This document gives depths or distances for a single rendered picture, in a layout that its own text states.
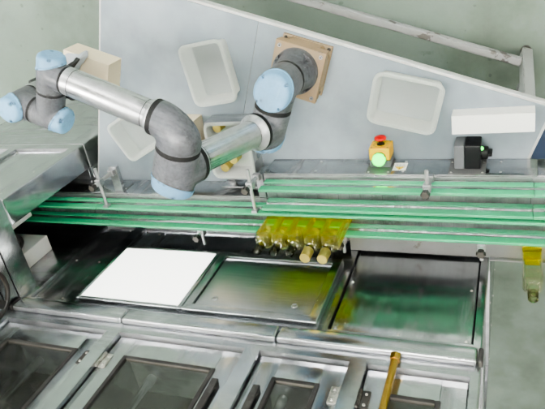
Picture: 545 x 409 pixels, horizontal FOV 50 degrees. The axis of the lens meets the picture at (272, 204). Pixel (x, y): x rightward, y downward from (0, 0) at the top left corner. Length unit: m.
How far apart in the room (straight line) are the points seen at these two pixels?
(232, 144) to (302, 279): 0.57
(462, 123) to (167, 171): 0.94
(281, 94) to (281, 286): 0.64
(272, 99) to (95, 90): 0.51
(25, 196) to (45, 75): 0.83
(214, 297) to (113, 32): 1.04
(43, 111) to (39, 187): 0.77
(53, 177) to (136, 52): 0.60
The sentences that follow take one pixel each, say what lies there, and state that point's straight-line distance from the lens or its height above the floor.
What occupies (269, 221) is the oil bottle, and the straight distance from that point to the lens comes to 2.06.
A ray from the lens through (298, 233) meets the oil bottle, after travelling 1.96.
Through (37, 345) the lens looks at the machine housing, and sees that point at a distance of 2.17.
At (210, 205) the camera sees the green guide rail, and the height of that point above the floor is 0.92.
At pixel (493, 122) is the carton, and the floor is 0.81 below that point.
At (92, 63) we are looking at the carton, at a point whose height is 1.12.
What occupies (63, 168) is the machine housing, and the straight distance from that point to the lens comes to 2.54.
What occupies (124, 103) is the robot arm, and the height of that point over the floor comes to 1.43.
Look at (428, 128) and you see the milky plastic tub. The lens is 1.98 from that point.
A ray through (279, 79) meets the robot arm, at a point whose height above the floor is 1.06.
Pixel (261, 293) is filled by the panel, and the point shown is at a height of 1.20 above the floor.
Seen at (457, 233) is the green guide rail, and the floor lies 0.92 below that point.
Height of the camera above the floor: 2.62
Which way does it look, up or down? 54 degrees down
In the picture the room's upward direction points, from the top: 145 degrees counter-clockwise
